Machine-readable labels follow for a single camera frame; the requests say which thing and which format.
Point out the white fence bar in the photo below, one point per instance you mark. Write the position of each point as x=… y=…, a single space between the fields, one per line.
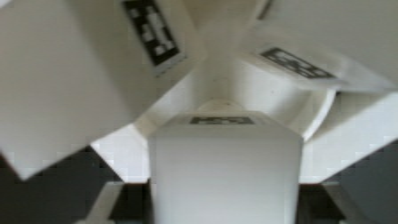
x=121 y=148
x=359 y=129

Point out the white round stool seat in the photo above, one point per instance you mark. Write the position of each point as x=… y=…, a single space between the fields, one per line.
x=228 y=85

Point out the white right fence bar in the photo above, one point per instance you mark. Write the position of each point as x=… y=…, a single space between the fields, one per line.
x=359 y=129

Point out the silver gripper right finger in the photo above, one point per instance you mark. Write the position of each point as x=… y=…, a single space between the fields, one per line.
x=325 y=206

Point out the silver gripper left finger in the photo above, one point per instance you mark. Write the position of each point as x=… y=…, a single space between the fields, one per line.
x=119 y=205

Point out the white front fence bar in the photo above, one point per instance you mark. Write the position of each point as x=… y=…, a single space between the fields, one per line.
x=121 y=148

